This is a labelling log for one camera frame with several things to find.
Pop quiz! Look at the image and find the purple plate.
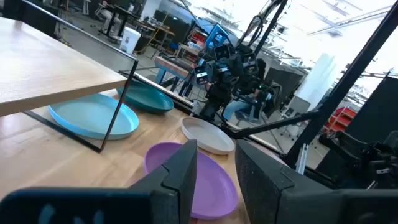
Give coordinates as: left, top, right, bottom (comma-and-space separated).
143, 141, 239, 221

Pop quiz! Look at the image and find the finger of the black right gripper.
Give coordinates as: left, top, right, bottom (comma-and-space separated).
242, 52, 258, 77
193, 64, 210, 85

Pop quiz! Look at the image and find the white trash bin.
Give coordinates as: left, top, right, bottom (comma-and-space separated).
119, 26, 142, 55

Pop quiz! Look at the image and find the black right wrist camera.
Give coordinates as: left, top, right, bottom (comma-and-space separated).
213, 44, 231, 60

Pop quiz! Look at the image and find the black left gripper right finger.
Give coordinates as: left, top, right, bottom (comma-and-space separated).
235, 139, 398, 224

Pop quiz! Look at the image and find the light blue plate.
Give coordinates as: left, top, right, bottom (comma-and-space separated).
48, 93, 140, 141

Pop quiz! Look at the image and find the bench with blue legs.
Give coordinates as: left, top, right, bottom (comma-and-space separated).
154, 55, 195, 96

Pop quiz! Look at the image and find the person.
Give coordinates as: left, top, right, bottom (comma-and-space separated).
98, 0, 123, 37

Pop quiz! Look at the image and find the white partition panel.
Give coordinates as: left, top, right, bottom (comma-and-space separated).
294, 52, 338, 119

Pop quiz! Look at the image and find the white plate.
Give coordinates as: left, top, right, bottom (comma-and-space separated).
181, 116, 236, 156

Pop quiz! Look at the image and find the black rig frame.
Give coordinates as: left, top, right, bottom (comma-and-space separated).
222, 0, 398, 170

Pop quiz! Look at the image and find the black machine beside table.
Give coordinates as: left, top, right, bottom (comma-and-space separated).
318, 129, 398, 189

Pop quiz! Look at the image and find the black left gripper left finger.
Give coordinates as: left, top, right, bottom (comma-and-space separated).
0, 139, 198, 224

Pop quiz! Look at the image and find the wooden shelf with black frame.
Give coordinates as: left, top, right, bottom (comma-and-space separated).
0, 0, 139, 154

